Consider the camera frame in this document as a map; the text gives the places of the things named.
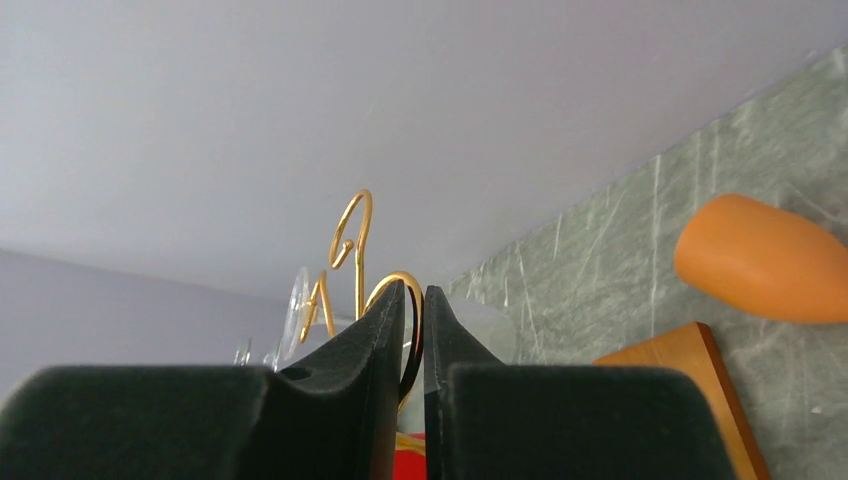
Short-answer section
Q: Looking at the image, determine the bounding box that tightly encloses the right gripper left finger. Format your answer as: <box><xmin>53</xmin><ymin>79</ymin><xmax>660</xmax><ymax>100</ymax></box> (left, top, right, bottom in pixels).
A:
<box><xmin>1</xmin><ymin>282</ymin><xmax>405</xmax><ymax>479</ymax></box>

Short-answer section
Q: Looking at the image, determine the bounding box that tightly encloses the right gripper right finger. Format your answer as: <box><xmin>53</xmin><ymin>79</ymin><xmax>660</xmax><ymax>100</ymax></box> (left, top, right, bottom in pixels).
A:
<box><xmin>423</xmin><ymin>286</ymin><xmax>735</xmax><ymax>479</ymax></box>

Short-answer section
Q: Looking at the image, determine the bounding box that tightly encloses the red plastic wine glass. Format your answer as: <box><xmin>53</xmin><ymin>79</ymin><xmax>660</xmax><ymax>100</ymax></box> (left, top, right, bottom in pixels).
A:
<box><xmin>392</xmin><ymin>432</ymin><xmax>427</xmax><ymax>480</ymax></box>

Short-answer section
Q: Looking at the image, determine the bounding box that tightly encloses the clear patterned wine glass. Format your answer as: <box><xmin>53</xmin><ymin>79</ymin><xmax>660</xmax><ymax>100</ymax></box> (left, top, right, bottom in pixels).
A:
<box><xmin>258</xmin><ymin>268</ymin><xmax>518</xmax><ymax>371</ymax></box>

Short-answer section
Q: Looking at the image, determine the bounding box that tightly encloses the orange plastic wine glass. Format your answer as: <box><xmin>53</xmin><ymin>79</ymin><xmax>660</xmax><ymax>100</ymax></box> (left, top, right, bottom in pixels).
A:
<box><xmin>673</xmin><ymin>194</ymin><xmax>847</xmax><ymax>324</ymax></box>

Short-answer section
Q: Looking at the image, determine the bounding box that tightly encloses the gold wire glass rack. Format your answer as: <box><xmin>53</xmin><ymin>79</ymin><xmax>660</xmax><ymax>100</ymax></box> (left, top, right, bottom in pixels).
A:
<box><xmin>298</xmin><ymin>189</ymin><xmax>773</xmax><ymax>480</ymax></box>

